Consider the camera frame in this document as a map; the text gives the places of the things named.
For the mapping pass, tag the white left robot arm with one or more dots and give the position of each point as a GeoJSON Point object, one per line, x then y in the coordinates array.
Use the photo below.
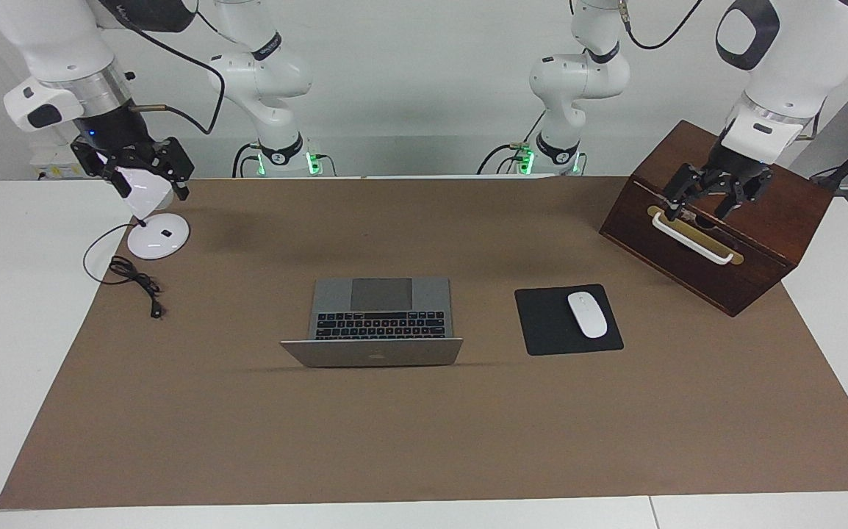
{"type": "Point", "coordinates": [799, 66]}

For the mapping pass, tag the white computer mouse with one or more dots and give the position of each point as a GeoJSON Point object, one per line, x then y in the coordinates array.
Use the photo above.
{"type": "Point", "coordinates": [587, 314]}

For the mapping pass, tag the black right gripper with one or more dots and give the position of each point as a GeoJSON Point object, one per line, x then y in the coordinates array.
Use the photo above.
{"type": "Point", "coordinates": [119, 136]}

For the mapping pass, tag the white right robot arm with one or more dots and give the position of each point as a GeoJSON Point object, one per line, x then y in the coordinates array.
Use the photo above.
{"type": "Point", "coordinates": [49, 44]}

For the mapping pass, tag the dark wooden box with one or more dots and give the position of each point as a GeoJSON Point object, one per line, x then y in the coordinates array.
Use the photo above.
{"type": "Point", "coordinates": [762, 220]}

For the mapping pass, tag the grey aluminium laptop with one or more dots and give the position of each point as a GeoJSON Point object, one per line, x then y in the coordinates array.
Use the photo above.
{"type": "Point", "coordinates": [380, 353]}

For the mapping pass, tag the brown table mat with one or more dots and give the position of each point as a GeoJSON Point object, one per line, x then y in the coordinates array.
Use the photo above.
{"type": "Point", "coordinates": [394, 426]}

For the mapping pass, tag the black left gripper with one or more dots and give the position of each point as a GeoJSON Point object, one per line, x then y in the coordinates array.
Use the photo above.
{"type": "Point", "coordinates": [736, 162]}

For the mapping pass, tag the white desk lamp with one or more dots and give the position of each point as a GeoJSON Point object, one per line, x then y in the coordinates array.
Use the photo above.
{"type": "Point", "coordinates": [159, 239]}

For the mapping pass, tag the black mouse pad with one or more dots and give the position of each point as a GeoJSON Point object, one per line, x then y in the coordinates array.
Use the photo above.
{"type": "Point", "coordinates": [541, 323]}

